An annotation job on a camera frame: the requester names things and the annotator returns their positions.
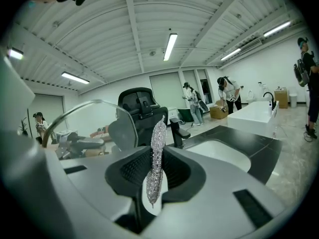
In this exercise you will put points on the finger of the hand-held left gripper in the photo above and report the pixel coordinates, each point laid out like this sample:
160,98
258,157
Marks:
87,141

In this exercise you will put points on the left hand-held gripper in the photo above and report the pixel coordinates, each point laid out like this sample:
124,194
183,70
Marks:
15,96

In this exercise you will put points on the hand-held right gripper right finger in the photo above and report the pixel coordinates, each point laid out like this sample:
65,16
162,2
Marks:
214,198

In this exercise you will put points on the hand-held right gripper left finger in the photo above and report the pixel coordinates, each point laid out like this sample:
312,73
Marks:
99,188

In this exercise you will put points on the clear glass plate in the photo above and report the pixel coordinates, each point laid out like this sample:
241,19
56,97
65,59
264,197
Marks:
127,133

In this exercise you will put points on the grey cleaning cloth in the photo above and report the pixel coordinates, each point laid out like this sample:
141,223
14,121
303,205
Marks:
157,143

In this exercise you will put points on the potted plant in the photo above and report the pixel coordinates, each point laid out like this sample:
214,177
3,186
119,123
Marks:
23,128

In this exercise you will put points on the long ceiling light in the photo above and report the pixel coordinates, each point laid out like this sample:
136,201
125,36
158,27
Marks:
16,54
170,46
74,78
276,29
230,54

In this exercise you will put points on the white sink basin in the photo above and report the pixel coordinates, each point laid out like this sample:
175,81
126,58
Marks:
219,153

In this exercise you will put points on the black office chair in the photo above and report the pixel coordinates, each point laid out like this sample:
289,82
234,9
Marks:
149,113

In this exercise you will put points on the black sink faucet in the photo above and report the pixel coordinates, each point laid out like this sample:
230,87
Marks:
177,133

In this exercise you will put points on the large cardboard box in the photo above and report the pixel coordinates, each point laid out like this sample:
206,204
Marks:
216,113

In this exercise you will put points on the white box cabinet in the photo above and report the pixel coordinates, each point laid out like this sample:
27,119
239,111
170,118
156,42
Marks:
249,118

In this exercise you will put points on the dark green tub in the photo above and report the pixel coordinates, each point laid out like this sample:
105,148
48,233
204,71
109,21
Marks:
185,116

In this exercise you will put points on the wide grey roller blind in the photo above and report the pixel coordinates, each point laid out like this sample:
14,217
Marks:
164,88

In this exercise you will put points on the black bathtub faucet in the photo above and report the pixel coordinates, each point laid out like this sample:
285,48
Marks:
268,93

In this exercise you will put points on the small cardboard box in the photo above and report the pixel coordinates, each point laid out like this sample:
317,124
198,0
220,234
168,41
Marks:
281,99

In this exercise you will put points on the narrow grey roller blind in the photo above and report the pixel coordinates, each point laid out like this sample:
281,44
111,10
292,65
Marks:
190,77

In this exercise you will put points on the white trash bin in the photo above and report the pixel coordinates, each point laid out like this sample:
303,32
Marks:
293,101

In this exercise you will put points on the ceiling air conditioner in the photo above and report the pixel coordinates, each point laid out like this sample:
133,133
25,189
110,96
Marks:
250,46

